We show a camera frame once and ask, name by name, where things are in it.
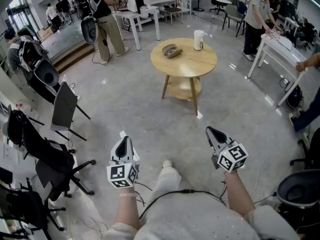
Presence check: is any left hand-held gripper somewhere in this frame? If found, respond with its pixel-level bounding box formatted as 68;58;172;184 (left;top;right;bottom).
106;136;140;189

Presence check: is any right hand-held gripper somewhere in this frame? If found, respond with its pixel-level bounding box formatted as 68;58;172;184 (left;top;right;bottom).
205;126;249;173

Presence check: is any brown glasses case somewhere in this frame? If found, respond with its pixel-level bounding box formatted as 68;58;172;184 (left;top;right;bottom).
161;44;184;59

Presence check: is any person's right forearm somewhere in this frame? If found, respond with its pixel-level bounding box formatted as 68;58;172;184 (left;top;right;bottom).
223;170;256;218

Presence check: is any person's left forearm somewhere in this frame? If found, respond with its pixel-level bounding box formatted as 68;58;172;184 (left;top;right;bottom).
114;183;141;230

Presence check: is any pink wrist band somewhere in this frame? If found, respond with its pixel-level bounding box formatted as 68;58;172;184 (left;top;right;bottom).
119;191;139;199

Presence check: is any person's white trouser leg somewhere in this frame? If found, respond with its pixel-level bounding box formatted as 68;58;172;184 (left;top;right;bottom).
151;166;183;197

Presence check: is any black office chair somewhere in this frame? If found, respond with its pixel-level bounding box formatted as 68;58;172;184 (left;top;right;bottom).
0;182;67;235
6;103;97;197
289;133;320;170

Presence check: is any person's white top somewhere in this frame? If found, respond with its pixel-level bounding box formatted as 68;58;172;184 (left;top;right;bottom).
103;190;301;240

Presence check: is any round wooden side table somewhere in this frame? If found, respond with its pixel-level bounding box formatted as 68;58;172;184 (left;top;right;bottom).
150;37;218;117

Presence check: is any black bag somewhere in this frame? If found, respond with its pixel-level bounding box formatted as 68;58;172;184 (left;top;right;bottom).
286;83;303;109

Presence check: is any grey rounded shell seat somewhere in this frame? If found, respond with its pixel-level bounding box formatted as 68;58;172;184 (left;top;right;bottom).
276;169;320;209

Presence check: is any white lidded paper cup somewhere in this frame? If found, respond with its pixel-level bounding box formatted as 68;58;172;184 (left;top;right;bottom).
193;29;204;51

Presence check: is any long white table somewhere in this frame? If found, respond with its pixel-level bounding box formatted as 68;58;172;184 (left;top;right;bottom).
247;32;308;107

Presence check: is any wooden floor step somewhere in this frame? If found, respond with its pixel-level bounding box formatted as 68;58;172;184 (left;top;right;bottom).
51;41;97;74

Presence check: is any grey rounded backpack shell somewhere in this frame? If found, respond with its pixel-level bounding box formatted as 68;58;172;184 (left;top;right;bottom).
33;58;60;87
81;17;99;45

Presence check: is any pile of pink white packets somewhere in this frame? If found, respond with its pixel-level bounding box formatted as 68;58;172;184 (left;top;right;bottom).
264;28;285;40

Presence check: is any grey armchair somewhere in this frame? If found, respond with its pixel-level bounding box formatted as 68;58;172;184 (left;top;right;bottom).
222;3;247;38

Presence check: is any white desk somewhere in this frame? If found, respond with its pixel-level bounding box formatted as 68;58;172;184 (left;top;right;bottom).
113;5;161;51

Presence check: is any small round white table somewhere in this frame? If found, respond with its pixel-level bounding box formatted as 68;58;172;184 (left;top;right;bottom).
214;0;233;16

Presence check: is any cardboard box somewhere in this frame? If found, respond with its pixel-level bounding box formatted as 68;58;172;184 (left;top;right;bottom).
37;25;55;41

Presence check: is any black chest cable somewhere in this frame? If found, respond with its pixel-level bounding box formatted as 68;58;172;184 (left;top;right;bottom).
138;188;227;221

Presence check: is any wooden frame stool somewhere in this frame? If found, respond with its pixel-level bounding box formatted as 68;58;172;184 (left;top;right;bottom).
163;5;183;26

